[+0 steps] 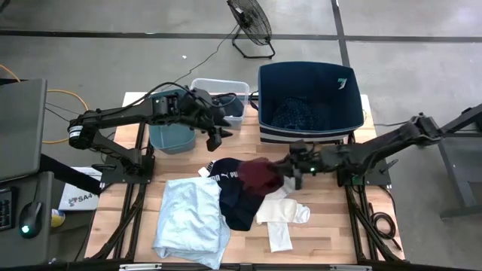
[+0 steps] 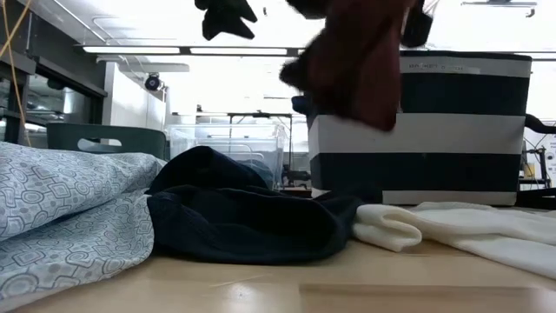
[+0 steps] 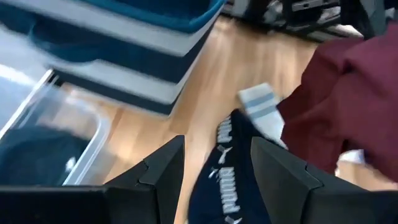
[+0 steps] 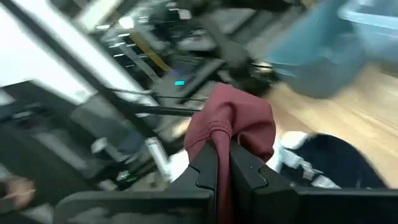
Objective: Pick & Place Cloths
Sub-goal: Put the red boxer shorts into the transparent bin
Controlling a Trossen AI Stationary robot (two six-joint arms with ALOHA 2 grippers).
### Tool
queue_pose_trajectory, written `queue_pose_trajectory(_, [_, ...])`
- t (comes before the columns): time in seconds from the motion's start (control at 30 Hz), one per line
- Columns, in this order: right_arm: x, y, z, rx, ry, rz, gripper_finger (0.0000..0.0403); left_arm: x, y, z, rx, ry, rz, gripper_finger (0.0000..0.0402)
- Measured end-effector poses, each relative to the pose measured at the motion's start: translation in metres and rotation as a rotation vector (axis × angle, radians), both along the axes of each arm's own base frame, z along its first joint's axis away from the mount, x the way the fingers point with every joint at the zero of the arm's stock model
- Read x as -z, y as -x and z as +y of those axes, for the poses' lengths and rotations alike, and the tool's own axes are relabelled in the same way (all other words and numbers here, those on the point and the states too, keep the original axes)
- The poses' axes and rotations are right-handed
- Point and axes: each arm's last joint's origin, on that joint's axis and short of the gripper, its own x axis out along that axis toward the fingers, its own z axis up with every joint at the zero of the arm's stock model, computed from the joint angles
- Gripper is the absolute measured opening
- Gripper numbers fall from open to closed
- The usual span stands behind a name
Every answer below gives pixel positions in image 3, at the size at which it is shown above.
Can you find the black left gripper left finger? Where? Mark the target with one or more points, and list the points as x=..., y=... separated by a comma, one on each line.
x=155, y=186

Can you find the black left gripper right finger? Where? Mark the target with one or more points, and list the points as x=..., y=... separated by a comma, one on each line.
x=286, y=186

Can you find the navy Puma garment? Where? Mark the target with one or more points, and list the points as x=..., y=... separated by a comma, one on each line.
x=230, y=186

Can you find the dark grey cloth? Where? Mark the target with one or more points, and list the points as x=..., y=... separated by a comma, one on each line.
x=37, y=155

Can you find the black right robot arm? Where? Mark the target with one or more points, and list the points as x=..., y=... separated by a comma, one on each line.
x=304, y=15

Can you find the white cloth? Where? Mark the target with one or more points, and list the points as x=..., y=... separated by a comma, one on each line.
x=349, y=157

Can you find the white blue-striped sock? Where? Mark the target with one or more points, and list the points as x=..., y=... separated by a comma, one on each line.
x=264, y=112

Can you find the clear plastic bin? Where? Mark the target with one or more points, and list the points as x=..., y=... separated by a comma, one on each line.
x=77, y=124

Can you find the maroon cloth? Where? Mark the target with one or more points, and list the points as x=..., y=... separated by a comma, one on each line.
x=351, y=109

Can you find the navy white striped fabric basket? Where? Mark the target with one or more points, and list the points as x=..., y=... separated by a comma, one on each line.
x=130, y=53

